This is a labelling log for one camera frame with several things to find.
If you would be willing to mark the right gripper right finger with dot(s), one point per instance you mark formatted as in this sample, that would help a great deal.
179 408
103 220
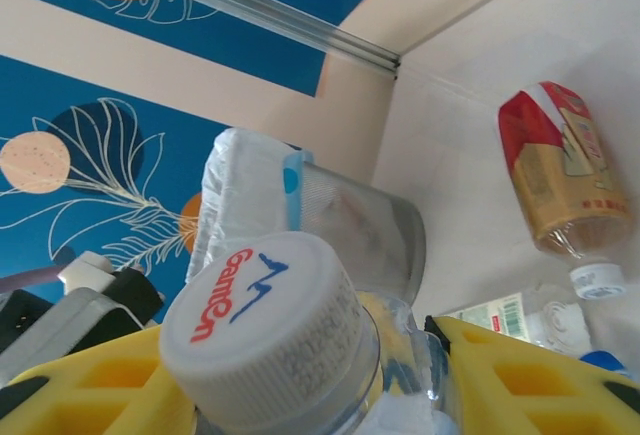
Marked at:
540 395

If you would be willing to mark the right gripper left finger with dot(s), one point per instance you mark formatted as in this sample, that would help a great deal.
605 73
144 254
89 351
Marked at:
75 395

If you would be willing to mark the Pepsi bottle blue cap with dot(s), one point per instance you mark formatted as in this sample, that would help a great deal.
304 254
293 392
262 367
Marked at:
602 362

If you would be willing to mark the square clear bottle green-white label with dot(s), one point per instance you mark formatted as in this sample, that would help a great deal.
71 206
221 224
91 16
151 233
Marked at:
500 317

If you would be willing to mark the clear bottle white Ganten cap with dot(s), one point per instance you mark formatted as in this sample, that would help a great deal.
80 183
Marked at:
250 305

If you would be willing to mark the amber tea bottle red label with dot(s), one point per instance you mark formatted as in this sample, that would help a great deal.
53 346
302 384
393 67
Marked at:
565 175

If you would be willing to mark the white lined trash bin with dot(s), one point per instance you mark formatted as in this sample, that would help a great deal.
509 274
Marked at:
240 195

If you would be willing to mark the aluminium corner post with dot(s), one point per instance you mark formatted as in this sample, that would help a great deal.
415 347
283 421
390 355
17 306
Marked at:
300 30

